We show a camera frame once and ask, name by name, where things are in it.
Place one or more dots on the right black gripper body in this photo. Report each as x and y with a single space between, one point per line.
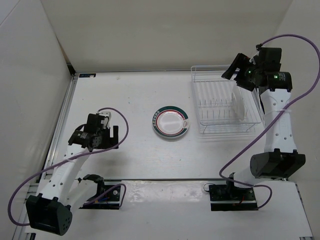
246 76

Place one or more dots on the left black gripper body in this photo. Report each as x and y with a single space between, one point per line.
105 141

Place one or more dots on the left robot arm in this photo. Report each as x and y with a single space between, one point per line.
52 209

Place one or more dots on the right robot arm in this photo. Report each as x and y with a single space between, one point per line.
280 158

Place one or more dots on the blue table sticker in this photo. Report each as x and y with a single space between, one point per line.
87 75

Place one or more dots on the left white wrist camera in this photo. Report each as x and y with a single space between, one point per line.
105 117

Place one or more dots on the white wire dish rack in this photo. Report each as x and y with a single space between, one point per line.
213 105

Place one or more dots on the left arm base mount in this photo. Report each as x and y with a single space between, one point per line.
109 196

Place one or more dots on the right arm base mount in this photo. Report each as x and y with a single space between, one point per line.
226 197

